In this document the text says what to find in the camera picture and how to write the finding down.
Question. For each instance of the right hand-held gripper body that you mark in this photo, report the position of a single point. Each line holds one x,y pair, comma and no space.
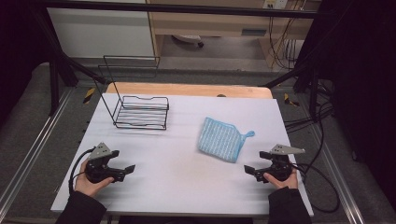
280,165

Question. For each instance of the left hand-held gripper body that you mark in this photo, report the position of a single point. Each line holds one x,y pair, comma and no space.
97,169

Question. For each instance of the blue striped dish cloth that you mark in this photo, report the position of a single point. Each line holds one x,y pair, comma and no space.
221,140

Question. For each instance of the person's left hand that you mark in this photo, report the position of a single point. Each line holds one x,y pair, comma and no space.
88,186

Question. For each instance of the person's right hand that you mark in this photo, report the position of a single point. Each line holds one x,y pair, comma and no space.
285,183

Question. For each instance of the white table cover sheet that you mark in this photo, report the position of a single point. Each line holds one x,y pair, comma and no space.
174,174

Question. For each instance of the yellow black tape strip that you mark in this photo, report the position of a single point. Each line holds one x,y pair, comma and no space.
88,95
290,100

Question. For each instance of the black curtain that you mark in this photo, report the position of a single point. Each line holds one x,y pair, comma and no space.
364,77
15,46

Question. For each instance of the white cabinet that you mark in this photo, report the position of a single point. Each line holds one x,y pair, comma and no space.
99,31

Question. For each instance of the office chair base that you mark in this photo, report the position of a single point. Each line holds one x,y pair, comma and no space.
188,39

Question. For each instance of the light wooden desk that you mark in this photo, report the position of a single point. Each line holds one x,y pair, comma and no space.
214,23

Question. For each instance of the white power strip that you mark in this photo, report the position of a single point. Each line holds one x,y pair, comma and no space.
275,3

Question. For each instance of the aluminium floor rail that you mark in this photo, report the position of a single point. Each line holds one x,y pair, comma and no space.
339,180
34,146

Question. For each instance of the black metal frame stand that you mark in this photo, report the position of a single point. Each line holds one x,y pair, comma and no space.
54,84
313,90

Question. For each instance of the black metal frame crossbar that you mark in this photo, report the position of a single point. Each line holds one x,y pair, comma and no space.
186,9

